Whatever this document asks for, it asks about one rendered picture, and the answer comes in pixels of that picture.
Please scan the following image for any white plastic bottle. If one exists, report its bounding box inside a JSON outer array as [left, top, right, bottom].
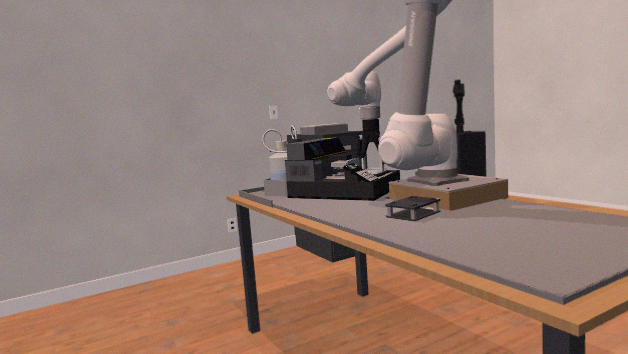
[[269, 141, 287, 180]]

